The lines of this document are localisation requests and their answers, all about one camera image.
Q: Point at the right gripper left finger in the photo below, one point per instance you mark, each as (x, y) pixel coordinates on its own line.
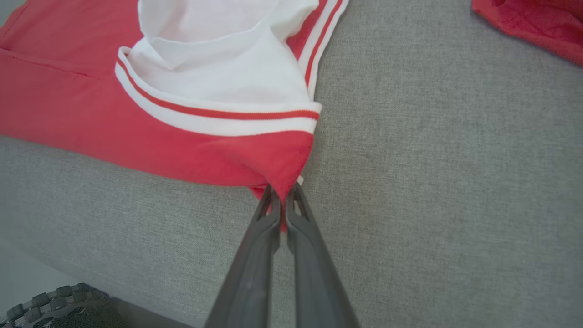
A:
(250, 282)

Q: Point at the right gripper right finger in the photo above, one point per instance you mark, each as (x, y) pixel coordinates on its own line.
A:
(319, 287)

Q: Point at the red shirt with white sleeves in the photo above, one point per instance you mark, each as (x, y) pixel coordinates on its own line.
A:
(91, 114)

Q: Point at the red shorts with white stripe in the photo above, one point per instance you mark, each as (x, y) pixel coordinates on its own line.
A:
(537, 23)

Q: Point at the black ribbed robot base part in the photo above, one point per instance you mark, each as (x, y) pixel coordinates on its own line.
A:
(63, 310)

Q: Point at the grey fabric sofa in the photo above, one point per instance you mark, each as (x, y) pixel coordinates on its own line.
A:
(455, 182)

